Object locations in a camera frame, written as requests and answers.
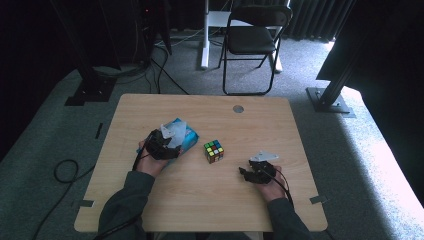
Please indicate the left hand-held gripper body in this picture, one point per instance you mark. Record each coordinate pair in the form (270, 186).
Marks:
(158, 146)

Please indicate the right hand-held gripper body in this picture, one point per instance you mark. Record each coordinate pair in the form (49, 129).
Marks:
(261, 170)

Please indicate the white wet wipe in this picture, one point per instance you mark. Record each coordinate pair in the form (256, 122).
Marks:
(179, 131)

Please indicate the blue wet wipe pack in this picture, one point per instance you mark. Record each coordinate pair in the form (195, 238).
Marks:
(190, 136)

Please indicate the multicoloured puzzle cube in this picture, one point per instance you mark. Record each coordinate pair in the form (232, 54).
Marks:
(214, 151)

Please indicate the person's left hand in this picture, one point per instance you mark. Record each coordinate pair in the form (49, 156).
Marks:
(151, 166)

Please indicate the person's right hand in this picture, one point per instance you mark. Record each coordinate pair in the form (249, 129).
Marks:
(275, 188)

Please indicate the grey round table cap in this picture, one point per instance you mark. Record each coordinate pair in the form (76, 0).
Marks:
(238, 109)

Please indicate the grey tape piece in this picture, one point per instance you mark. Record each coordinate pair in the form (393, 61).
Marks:
(86, 203)
(318, 199)

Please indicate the black metal stand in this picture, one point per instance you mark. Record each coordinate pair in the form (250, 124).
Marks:
(90, 90)
(328, 98)

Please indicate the dark equipment rack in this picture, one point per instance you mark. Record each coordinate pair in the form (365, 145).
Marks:
(146, 26)

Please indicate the black folding chair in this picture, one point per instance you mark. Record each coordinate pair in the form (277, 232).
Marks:
(250, 40)

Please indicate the dark pleated curtain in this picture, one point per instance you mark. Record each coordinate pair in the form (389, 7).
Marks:
(310, 20)

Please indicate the dark cloth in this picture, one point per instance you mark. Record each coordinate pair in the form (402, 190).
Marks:
(383, 40)

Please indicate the white desk frame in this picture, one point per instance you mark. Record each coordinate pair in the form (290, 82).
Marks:
(205, 50)

